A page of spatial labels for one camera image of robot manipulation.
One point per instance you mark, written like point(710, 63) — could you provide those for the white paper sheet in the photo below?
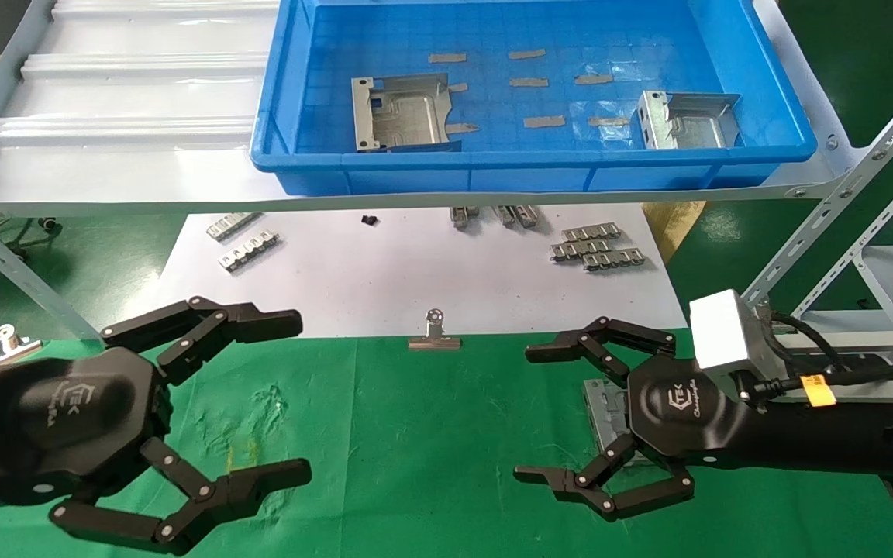
point(384, 271)

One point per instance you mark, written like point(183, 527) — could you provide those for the grey slotted metal rack frame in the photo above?
point(20, 277)

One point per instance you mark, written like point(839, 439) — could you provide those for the green cloth mat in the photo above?
point(446, 434)

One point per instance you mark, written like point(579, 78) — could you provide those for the blue plastic bin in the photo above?
point(415, 170)

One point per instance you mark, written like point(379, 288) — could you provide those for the white corrugated shelf board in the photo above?
point(129, 155)

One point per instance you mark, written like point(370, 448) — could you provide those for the bent sheet metal bracket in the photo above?
point(605, 411)
point(687, 128)
point(408, 116)

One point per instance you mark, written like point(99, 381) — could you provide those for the silver binder clip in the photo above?
point(434, 341)
point(8, 345)

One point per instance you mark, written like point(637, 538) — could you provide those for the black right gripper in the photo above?
point(679, 411)

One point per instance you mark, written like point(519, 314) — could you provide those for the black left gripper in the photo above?
point(67, 418)

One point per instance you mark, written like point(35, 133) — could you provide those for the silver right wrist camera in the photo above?
point(725, 333)

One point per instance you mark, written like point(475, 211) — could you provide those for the small ribbed metal strip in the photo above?
point(613, 260)
point(462, 217)
point(526, 217)
point(504, 216)
point(574, 249)
point(591, 232)
point(249, 251)
point(233, 226)

